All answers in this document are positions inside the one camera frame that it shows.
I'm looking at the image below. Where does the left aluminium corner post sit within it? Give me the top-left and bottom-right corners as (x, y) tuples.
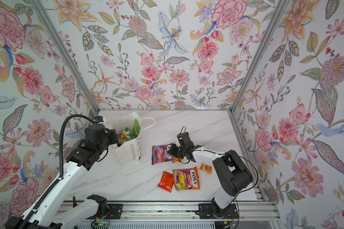
(29, 1), (100, 114)

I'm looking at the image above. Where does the multicolour Fox's candy bag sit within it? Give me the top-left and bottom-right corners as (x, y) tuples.
(173, 167), (200, 191)

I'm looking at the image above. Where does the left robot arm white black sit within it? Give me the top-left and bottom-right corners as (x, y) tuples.
(5, 124), (118, 229)

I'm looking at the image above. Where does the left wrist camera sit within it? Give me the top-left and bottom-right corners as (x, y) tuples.
(94, 115), (107, 127)

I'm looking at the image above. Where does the right aluminium corner post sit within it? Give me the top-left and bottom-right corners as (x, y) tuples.
(230, 0), (288, 114)

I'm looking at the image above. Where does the small orange wrapped candy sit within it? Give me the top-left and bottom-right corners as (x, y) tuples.
(172, 157), (181, 164)

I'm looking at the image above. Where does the white paper gift bag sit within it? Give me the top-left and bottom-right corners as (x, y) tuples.
(110, 112), (156, 167)

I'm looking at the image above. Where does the red snack packet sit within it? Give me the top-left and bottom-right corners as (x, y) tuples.
(158, 171), (174, 193)

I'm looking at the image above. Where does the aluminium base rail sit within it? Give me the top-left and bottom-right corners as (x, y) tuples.
(34, 201), (282, 222)

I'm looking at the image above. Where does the green Lays chips bag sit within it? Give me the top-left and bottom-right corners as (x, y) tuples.
(132, 119), (141, 138)

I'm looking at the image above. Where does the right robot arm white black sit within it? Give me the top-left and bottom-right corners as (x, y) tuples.
(167, 132), (254, 219)

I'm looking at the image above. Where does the green yellow Fox's candy bag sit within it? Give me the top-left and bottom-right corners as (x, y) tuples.
(118, 127), (135, 145)

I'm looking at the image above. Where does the orange small snack packet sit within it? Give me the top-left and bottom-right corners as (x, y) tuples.
(199, 163), (213, 174)

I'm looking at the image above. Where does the purple Fox's candy bag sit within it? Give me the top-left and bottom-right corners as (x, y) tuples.
(152, 145), (173, 165)

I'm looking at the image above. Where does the aluminium corner post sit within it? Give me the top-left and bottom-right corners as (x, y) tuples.
(29, 1), (100, 114)
(230, 0), (288, 114)

